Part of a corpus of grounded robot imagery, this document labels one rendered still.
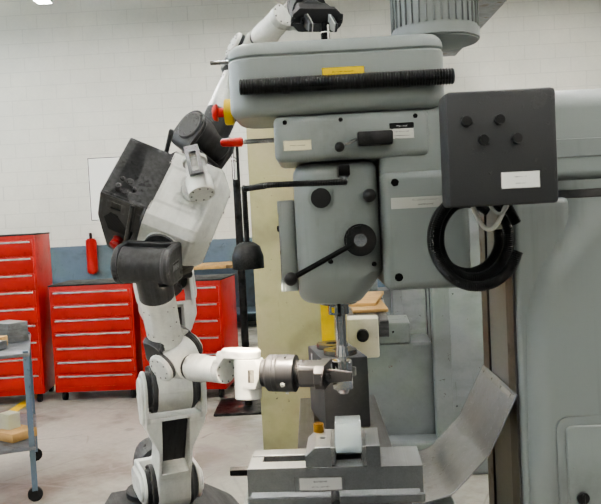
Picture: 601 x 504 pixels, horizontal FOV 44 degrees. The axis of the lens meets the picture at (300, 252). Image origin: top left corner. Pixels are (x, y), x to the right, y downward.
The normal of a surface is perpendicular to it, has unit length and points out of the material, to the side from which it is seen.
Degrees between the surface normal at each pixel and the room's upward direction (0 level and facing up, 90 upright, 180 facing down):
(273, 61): 90
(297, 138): 90
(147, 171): 58
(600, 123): 90
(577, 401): 89
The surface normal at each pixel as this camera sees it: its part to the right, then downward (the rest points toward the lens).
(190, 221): 0.29, -0.51
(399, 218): -0.01, 0.05
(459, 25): 0.33, 0.04
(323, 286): 0.01, 0.51
